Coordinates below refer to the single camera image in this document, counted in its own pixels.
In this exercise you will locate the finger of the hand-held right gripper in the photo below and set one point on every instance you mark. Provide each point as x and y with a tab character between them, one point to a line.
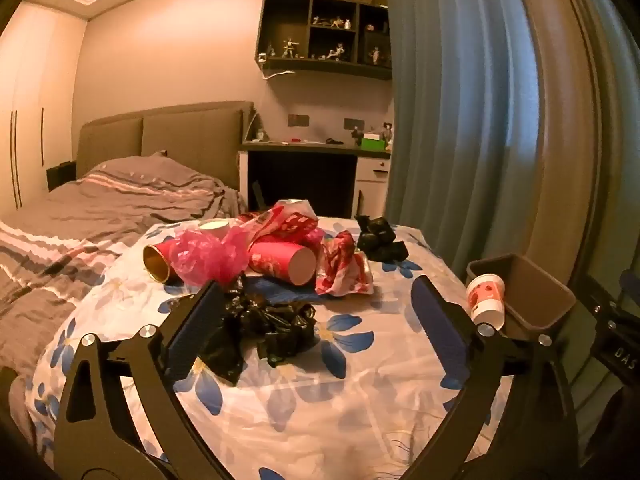
597	297
631	280

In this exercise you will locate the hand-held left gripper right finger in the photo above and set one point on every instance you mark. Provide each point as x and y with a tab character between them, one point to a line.
440	330

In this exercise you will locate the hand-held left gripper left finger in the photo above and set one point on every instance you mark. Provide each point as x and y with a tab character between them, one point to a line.
192	332

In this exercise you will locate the white red paper cup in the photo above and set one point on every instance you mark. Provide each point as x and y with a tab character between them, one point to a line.
486	300

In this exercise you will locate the brown plastic bin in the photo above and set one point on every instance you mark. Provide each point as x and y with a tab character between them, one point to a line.
535	295

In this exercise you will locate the large black plastic bag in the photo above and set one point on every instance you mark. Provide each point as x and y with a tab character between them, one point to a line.
270	327

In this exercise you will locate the red paper cup gold inside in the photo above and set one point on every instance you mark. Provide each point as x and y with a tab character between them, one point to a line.
157	262

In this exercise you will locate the pink plastic bag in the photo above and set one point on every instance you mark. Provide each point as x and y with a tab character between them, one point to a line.
210	255

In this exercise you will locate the small black plastic bag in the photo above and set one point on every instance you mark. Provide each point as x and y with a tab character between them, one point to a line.
380	240

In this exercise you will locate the large red paper cup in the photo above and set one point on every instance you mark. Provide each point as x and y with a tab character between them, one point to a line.
282	262

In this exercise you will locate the red white wrapper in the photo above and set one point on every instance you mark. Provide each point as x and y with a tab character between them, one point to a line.
342	270

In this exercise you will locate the red white plastic bag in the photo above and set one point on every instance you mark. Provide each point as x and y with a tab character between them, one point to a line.
287	222

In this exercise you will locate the dark box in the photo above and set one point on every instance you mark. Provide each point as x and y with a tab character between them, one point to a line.
262	197

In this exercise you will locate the white drawer cabinet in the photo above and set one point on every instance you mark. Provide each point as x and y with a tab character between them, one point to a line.
372	180

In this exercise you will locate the beige curtain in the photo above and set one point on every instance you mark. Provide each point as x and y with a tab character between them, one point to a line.
555	110

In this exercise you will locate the brown padded headboard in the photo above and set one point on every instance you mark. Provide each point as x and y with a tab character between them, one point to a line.
190	135

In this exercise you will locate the green box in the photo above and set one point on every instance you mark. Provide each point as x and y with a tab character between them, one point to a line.
373	142

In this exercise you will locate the dark top desk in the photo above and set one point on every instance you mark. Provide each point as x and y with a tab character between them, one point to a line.
300	160

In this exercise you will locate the black bedside stand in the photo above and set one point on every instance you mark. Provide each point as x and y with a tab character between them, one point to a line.
60	176

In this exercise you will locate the black desk item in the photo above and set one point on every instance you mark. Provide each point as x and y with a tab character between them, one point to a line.
336	140

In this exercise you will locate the blue curtain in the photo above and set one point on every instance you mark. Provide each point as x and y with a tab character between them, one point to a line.
450	110

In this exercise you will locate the white wardrobe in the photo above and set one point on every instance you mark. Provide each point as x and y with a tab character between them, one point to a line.
40	110

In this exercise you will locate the group of small figurines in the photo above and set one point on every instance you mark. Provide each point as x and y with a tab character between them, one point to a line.
340	50

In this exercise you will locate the dark wall socket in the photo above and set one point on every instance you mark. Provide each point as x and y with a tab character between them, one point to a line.
354	123
298	120

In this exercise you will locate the dark wall shelf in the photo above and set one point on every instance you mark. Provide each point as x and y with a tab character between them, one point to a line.
285	15

